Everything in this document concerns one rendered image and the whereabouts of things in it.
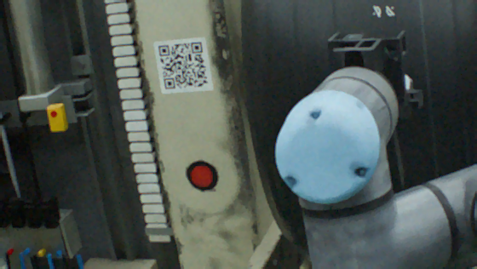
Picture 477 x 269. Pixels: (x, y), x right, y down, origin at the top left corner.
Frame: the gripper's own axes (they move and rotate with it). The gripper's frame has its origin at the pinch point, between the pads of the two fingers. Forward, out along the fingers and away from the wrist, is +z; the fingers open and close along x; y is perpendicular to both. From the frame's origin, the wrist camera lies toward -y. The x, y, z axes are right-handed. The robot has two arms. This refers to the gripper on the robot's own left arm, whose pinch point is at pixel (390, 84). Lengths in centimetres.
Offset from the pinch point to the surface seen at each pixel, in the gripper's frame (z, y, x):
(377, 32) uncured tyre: 1.9, 5.4, 1.1
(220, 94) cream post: 22.7, -5.1, 26.9
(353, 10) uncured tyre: 2.8, 7.9, 3.7
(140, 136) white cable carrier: 24.4, -10.9, 40.1
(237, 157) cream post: 23.7, -14.1, 25.9
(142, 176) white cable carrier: 25, -17, 41
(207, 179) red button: 23.5, -17.0, 30.4
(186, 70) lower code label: 22.3, -1.5, 31.0
